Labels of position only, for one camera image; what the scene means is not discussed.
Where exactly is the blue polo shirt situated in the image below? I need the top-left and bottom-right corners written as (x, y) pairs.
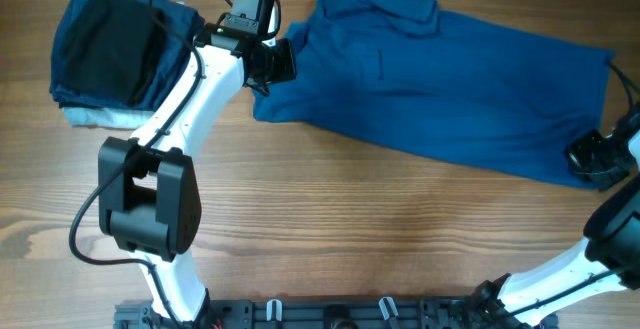
top-left (253, 0), bottom-right (614, 186)

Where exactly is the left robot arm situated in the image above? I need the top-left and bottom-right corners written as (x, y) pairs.
top-left (98, 0), bottom-right (296, 328)

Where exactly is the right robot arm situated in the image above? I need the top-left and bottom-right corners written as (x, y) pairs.
top-left (464, 106), bottom-right (639, 328)

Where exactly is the navy blue folded garment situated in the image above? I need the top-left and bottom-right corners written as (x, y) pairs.
top-left (50, 0), bottom-right (204, 111)

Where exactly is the black folded garment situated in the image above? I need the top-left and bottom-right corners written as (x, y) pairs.
top-left (59, 0), bottom-right (164, 106)

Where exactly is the light grey folded garment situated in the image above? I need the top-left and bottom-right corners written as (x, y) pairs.
top-left (62, 107), bottom-right (154, 129)

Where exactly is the left black cable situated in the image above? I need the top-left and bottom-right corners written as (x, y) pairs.
top-left (68, 0), bottom-right (236, 329)

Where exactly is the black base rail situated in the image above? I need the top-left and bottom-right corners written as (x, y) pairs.
top-left (113, 294), bottom-right (560, 329)

